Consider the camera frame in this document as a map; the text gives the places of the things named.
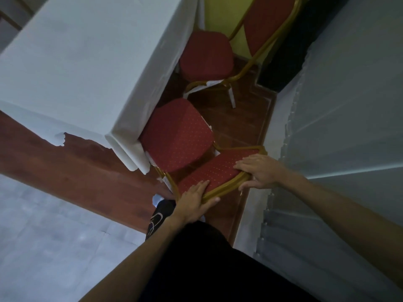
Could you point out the black trousers with white logo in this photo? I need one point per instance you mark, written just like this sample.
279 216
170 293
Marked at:
160 217

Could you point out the person's right hand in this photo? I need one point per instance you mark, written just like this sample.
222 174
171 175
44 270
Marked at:
264 171

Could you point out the table with white tablecloth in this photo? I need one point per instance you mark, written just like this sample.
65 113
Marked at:
78 59

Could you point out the person's left forearm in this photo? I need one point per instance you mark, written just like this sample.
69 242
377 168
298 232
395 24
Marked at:
135 264

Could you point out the person's left hand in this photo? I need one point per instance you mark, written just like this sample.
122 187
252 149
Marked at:
193 205

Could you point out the person's white left shoe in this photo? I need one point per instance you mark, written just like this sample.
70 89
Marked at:
157 200

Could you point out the red gold-framed chair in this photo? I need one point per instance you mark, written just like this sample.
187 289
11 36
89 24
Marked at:
206 56
176 135

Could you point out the person's right forearm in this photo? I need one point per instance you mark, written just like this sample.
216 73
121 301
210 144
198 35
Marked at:
340 213

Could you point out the black shirt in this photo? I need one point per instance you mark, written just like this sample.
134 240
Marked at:
220 267

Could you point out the white skirted table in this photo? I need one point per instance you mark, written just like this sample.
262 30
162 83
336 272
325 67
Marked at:
346 106

